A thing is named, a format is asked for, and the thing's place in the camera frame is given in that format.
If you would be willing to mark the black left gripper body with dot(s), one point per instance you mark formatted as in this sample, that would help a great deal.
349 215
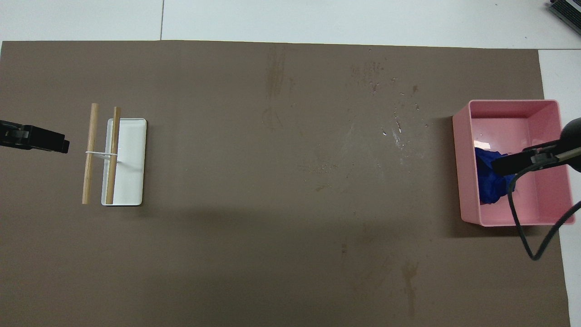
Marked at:
11 135

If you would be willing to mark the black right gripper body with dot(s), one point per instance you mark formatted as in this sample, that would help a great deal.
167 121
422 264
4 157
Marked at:
573 136

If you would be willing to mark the blue towel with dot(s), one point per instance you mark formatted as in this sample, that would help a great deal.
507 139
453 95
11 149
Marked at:
490 181

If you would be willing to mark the spilled water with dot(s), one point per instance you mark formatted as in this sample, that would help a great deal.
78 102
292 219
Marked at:
398 129

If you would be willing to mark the long wooden dowel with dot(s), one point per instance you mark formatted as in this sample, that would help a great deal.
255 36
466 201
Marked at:
91 136

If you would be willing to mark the pink plastic bin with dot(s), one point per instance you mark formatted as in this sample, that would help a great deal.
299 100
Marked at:
544 200

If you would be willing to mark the white rubber band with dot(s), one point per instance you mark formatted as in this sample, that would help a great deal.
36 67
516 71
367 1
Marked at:
102 153

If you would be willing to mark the white rectangular tray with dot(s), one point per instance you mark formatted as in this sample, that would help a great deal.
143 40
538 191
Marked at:
131 172

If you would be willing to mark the grey striped device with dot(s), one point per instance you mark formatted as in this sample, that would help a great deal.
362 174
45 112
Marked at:
567 9

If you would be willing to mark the large brown table mat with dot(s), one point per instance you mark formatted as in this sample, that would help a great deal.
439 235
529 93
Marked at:
272 227

